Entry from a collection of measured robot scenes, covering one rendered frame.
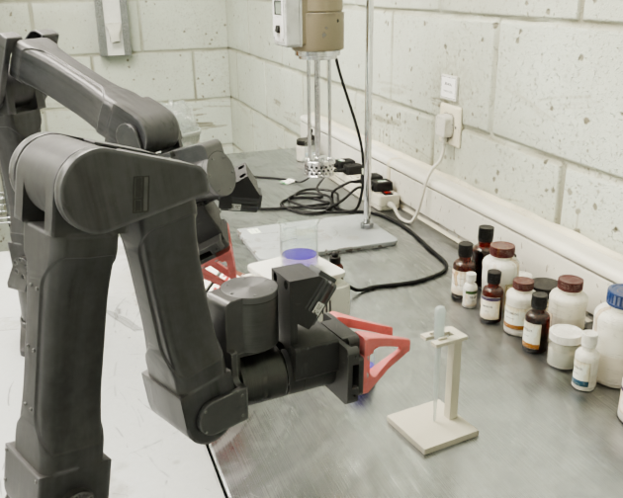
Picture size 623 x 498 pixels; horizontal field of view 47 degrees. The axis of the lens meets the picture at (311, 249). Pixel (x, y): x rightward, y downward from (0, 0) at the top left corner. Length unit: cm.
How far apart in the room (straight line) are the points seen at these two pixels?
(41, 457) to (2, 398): 45
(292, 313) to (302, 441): 23
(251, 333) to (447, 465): 30
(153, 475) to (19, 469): 24
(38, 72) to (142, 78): 240
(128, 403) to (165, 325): 38
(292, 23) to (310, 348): 81
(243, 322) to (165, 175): 19
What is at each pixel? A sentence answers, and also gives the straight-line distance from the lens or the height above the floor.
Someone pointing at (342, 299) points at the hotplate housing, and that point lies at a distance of 115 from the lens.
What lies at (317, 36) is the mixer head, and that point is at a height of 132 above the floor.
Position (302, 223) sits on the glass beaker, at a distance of 115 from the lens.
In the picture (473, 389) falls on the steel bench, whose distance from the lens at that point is 101.
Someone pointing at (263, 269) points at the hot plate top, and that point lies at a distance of 116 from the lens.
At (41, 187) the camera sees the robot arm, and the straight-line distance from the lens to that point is 56.
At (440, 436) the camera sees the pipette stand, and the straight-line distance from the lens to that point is 90.
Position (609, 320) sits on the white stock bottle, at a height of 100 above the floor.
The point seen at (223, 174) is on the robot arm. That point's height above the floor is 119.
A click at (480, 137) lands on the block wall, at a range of 151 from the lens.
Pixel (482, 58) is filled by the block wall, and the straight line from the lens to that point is 150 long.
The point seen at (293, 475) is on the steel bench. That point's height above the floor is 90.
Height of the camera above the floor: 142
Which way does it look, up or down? 20 degrees down
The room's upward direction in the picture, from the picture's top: 1 degrees counter-clockwise
